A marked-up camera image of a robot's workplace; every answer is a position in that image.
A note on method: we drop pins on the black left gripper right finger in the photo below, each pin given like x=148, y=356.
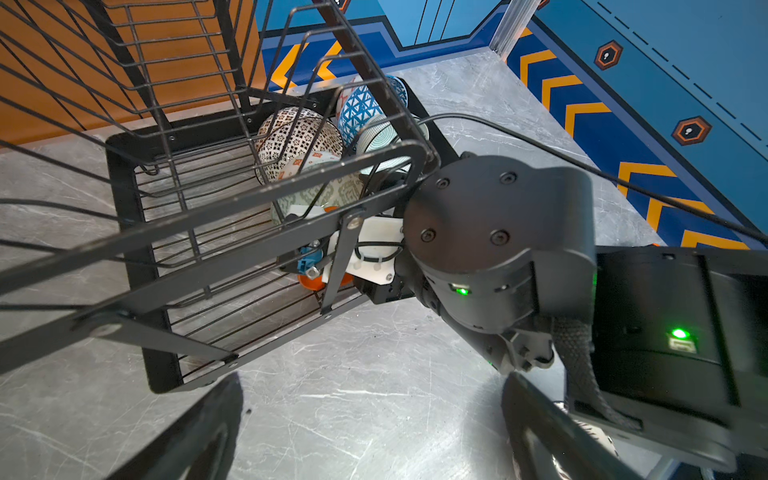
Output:
x=543, y=436

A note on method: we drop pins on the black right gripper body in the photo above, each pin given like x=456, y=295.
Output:
x=401, y=288

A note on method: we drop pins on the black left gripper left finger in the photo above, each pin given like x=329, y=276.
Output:
x=200, y=444

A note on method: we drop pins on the orange bowl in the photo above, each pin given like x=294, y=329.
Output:
x=313, y=272

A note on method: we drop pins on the green geometric patterned bowl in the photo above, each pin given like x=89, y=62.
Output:
x=337, y=193

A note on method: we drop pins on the green spiral bowl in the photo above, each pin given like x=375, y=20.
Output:
x=376, y=135

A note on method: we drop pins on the brown patterned bowl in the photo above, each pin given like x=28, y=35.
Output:
x=291, y=133

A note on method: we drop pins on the blue triangle patterned bowl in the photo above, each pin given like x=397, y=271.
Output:
x=355, y=107

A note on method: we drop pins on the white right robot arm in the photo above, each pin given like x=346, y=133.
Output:
x=663, y=347

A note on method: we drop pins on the black wire dish rack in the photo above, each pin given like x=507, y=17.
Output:
x=131, y=212

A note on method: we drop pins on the aluminium corner post right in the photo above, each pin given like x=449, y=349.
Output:
x=515, y=19

